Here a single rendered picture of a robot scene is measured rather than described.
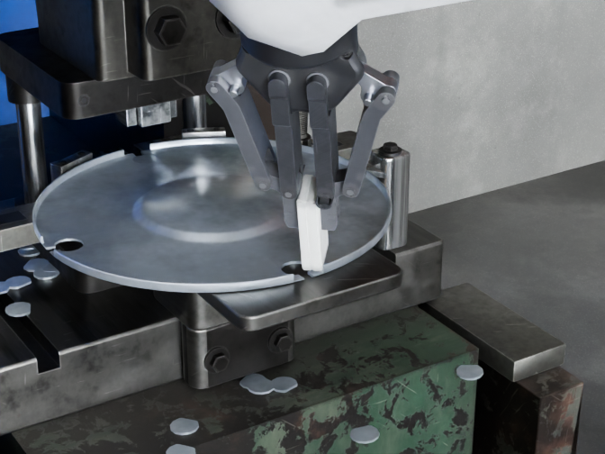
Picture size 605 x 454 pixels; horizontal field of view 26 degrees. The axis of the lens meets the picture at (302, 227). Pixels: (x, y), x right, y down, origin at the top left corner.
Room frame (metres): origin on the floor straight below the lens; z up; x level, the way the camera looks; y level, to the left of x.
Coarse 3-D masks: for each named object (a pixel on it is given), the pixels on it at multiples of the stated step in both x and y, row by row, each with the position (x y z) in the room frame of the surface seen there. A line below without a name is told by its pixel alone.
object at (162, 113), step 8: (152, 104) 1.06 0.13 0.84; (160, 104) 1.06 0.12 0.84; (168, 104) 1.07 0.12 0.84; (120, 112) 1.07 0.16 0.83; (128, 112) 1.06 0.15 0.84; (136, 112) 1.06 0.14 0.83; (144, 112) 1.05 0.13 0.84; (152, 112) 1.06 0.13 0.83; (160, 112) 1.06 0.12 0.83; (168, 112) 1.07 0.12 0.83; (120, 120) 1.07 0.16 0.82; (128, 120) 1.06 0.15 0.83; (136, 120) 1.06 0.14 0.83; (144, 120) 1.05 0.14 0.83; (152, 120) 1.06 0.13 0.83; (160, 120) 1.06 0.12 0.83; (168, 120) 1.07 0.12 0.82
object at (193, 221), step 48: (192, 144) 1.11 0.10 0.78; (48, 192) 1.00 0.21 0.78; (96, 192) 1.01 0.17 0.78; (144, 192) 1.01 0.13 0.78; (192, 192) 0.99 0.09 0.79; (240, 192) 0.99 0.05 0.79; (384, 192) 1.00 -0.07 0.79; (48, 240) 0.91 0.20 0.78; (96, 240) 0.91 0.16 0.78; (144, 240) 0.91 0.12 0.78; (192, 240) 0.91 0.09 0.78; (240, 240) 0.91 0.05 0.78; (288, 240) 0.91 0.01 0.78; (336, 240) 0.91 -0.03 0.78; (144, 288) 0.84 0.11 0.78; (192, 288) 0.83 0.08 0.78; (240, 288) 0.83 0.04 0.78
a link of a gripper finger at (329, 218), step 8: (344, 168) 0.85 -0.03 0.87; (336, 176) 0.85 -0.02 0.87; (344, 176) 0.84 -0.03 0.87; (336, 184) 0.84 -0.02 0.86; (336, 192) 0.84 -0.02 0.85; (336, 200) 0.85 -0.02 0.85; (336, 208) 0.85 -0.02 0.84; (328, 216) 0.85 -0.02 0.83; (336, 216) 0.85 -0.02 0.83; (328, 224) 0.85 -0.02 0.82; (336, 224) 0.85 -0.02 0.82
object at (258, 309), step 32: (288, 288) 0.84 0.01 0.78; (320, 288) 0.84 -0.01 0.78; (352, 288) 0.84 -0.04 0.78; (384, 288) 0.85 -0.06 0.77; (192, 320) 0.91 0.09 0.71; (224, 320) 0.92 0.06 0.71; (256, 320) 0.80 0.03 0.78; (288, 320) 0.81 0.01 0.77; (192, 352) 0.91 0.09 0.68; (224, 352) 0.92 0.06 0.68; (256, 352) 0.93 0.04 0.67; (288, 352) 0.95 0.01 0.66; (192, 384) 0.91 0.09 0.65
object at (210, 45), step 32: (64, 0) 1.02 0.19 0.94; (96, 0) 0.97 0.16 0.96; (128, 0) 0.98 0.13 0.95; (160, 0) 0.97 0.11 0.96; (192, 0) 0.98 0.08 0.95; (64, 32) 1.03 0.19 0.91; (96, 32) 0.97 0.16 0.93; (128, 32) 0.98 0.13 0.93; (160, 32) 0.95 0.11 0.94; (192, 32) 0.98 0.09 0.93; (224, 32) 0.99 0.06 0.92; (96, 64) 0.98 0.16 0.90; (128, 64) 0.98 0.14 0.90; (160, 64) 0.97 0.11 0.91; (192, 64) 0.98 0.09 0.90
